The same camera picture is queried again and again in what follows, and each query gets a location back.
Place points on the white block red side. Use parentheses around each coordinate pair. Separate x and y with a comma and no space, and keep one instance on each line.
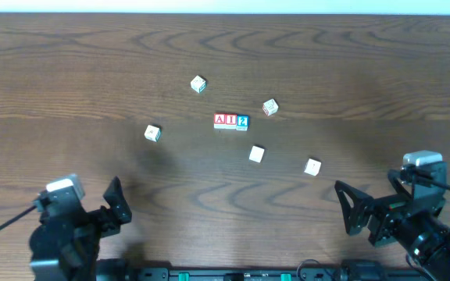
(270,107)

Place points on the white block green side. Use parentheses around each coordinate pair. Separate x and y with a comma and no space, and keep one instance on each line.
(198,84)

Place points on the white block blue edge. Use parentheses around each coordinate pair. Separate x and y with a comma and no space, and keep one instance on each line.
(256,154)

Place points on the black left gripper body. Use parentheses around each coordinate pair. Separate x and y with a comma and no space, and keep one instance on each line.
(102,215)

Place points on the plain white wooden block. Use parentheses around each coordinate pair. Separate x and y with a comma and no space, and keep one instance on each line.
(312,167)

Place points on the blue number 2 block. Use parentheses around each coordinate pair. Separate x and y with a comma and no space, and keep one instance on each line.
(242,123)

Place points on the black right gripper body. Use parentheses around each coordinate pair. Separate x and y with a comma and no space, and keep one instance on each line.
(379,215)

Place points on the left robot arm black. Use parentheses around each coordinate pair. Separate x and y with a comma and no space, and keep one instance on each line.
(66,245)

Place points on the red letter A block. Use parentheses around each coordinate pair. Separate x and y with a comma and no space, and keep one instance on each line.
(219,121)

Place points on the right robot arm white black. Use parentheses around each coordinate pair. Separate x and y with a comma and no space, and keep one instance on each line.
(431,249)

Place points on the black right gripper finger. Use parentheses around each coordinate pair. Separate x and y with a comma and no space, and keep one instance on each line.
(394,179)
(356,207)

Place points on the black mounting rail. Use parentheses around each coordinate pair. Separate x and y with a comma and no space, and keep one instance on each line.
(308,270)

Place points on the red letter I block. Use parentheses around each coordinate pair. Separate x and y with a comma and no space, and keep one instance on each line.
(231,121)

